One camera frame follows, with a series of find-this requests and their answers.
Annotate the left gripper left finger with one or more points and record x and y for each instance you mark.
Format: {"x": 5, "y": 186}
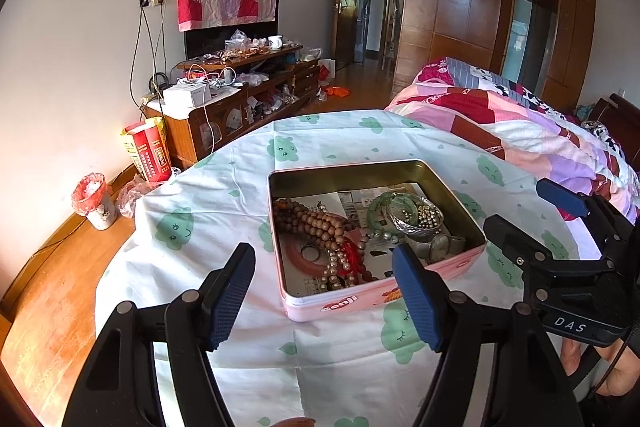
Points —
{"x": 117, "y": 385}

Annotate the patchwork pink quilt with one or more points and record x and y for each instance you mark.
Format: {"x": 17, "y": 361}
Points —
{"x": 508, "y": 121}

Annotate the pink metal tin box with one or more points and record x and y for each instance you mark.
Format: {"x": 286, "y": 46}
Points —
{"x": 458, "y": 221}

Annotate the brown wooden bead mala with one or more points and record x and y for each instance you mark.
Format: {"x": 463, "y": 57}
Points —
{"x": 324, "y": 229}

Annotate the white device box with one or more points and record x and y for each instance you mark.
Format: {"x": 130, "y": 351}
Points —
{"x": 187, "y": 95}

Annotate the red lined waste bin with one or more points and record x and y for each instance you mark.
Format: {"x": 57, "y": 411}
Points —
{"x": 92, "y": 199}

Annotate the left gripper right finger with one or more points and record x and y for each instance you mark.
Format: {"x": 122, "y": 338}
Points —
{"x": 527, "y": 384}

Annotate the wooden tv cabinet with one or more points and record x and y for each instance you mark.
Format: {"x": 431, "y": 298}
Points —
{"x": 246, "y": 95}

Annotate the red yellow box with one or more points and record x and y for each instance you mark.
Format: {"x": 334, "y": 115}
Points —
{"x": 145, "y": 142}

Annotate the wooden bedroom door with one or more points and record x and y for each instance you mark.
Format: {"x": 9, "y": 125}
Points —
{"x": 344, "y": 32}

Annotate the pink bangle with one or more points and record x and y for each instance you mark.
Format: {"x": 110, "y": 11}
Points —
{"x": 312, "y": 260}

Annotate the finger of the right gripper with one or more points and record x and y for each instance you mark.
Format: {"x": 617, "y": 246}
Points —
{"x": 515, "y": 244}
{"x": 569, "y": 203}

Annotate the person left hand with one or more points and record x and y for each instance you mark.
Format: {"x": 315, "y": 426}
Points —
{"x": 296, "y": 422}

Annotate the silver wrist watch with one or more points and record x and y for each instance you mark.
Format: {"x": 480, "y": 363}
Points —
{"x": 439, "y": 247}

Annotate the cloth covered television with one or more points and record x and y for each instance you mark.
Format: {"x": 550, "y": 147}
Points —
{"x": 207, "y": 25}

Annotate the wall power socket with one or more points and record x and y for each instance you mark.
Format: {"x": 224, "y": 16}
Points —
{"x": 151, "y": 3}

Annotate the white cloud print sheet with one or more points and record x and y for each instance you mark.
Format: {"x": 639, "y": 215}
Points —
{"x": 365, "y": 368}

